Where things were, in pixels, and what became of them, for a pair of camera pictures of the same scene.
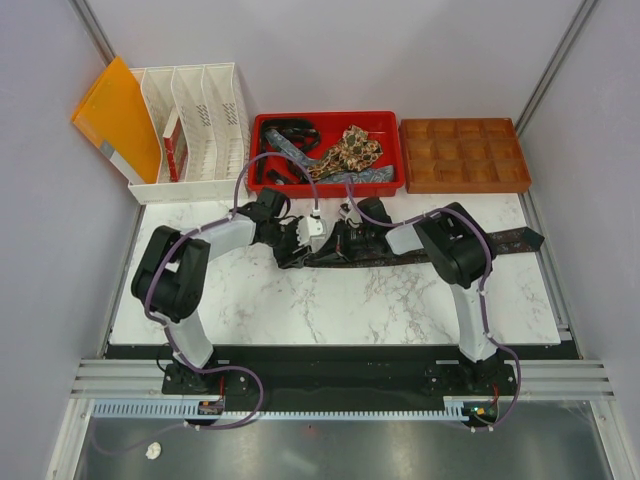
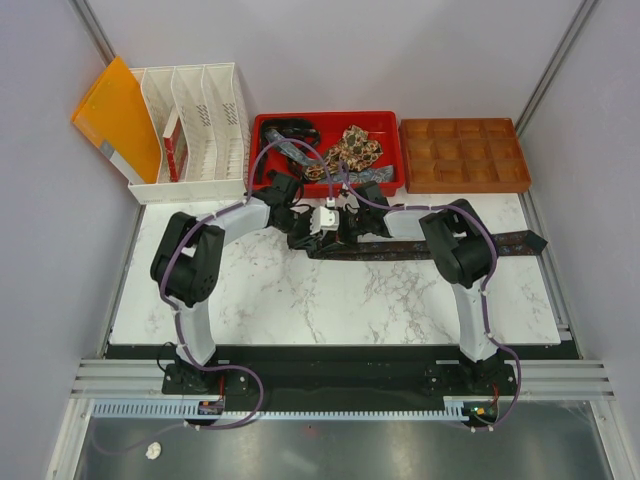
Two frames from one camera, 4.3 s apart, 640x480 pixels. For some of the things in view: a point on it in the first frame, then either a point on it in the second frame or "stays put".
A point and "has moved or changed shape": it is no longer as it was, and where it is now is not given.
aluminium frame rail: [140, 378] stays put
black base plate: [343, 376] stays put
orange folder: [115, 115] stays put
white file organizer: [202, 127] stays put
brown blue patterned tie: [501, 243] has moved or changed shape
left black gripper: [286, 259] → [306, 242]
